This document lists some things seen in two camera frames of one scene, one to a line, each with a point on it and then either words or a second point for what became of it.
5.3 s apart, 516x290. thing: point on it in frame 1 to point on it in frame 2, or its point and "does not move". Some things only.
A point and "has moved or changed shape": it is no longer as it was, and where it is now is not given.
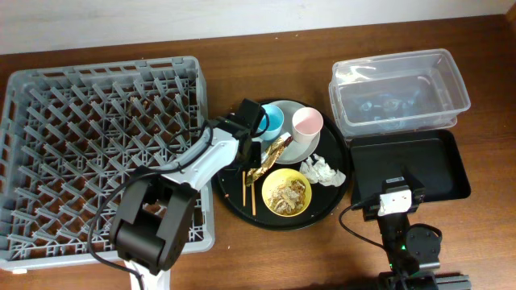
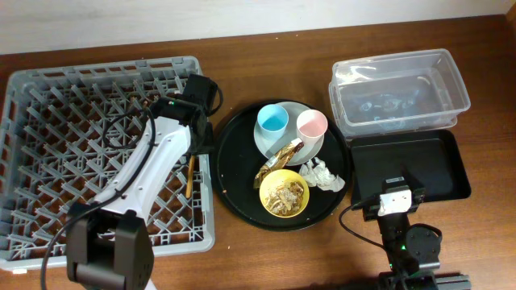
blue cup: [276, 122] does not move
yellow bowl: [286, 192] does not move
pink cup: [306, 123] has moved or changed shape
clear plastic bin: [406, 92] does not move
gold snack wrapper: [270, 156] to [278, 160]
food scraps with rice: [289, 197] does not move
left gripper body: [250, 111] to [205, 134]
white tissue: [317, 171] has moved or changed shape
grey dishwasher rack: [72, 136] does not move
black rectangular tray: [433, 159] does not move
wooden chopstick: [243, 173] has moved or changed shape
